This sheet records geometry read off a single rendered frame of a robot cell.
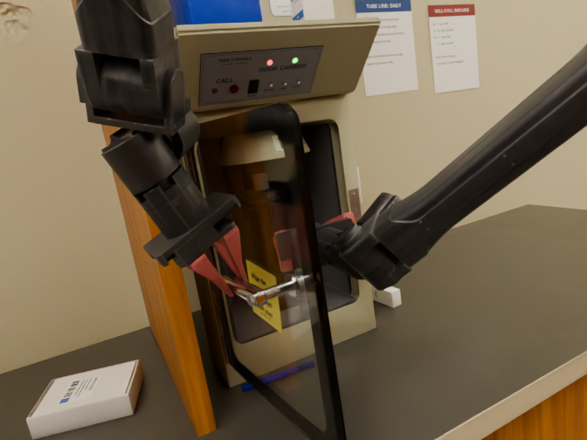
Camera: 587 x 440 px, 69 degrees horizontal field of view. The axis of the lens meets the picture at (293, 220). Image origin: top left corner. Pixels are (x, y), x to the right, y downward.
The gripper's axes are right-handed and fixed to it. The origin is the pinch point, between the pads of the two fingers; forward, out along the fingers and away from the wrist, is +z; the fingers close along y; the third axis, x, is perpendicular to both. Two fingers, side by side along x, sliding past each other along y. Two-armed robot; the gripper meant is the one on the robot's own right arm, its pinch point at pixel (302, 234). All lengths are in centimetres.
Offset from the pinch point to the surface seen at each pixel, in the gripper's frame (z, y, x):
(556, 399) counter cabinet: -26, -30, 33
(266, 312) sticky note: -19.6, 15.1, 2.6
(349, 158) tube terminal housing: 1.7, -12.6, -11.3
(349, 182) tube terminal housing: 1.6, -11.9, -6.8
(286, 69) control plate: -5.3, 0.8, -27.6
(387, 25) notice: 47, -59, -42
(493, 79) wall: 49, -104, -22
